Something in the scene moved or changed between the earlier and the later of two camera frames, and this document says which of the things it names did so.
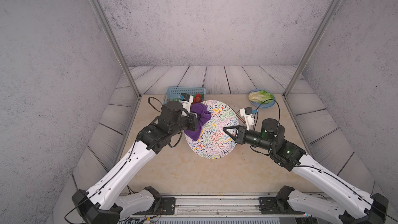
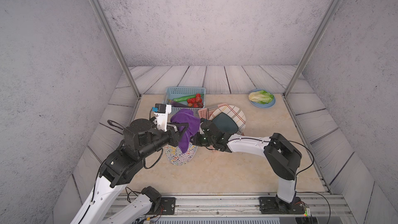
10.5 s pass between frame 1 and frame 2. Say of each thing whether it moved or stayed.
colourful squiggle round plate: moved
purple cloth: moved
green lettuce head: stayed
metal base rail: stayed
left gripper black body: moved
